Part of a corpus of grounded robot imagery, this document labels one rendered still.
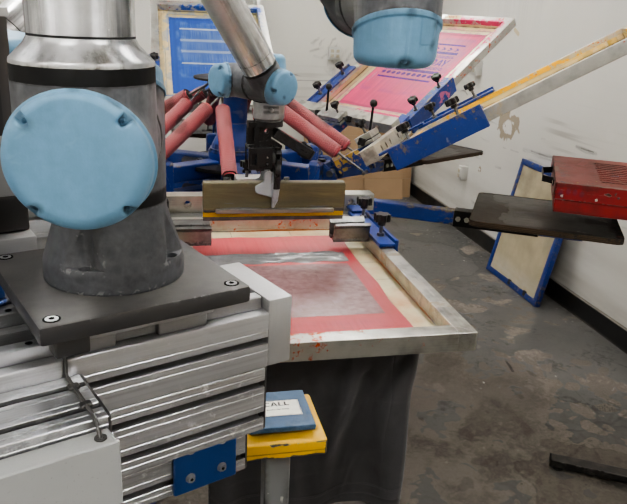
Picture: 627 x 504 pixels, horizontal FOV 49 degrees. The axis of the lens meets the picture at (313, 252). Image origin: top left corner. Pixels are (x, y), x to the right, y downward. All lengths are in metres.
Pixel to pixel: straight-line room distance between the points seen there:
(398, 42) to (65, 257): 0.39
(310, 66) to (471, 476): 4.09
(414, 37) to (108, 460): 0.46
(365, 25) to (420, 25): 0.05
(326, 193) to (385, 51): 1.15
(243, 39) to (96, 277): 0.80
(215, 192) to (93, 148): 1.15
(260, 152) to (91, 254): 0.97
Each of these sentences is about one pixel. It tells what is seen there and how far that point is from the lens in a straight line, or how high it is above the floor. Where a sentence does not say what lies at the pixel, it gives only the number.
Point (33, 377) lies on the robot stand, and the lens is 0.75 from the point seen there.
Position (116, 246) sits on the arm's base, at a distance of 0.72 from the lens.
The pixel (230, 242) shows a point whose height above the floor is 0.95.
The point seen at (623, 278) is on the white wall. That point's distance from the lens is 3.80.
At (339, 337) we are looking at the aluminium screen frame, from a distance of 1.25.
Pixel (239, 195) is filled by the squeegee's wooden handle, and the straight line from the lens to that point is 1.70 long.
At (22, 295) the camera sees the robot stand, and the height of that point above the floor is 1.26.
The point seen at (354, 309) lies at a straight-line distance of 1.45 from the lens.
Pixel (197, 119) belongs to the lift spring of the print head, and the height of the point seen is 1.18.
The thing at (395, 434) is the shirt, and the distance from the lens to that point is 1.50.
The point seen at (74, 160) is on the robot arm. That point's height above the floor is 1.43.
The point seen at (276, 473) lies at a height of 0.87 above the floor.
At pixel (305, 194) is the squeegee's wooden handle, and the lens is 1.72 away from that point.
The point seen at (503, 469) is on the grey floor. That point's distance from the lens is 2.72.
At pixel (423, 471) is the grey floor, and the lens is 2.63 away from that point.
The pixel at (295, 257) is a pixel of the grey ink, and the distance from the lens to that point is 1.72.
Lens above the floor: 1.54
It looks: 19 degrees down
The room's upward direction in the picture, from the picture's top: 3 degrees clockwise
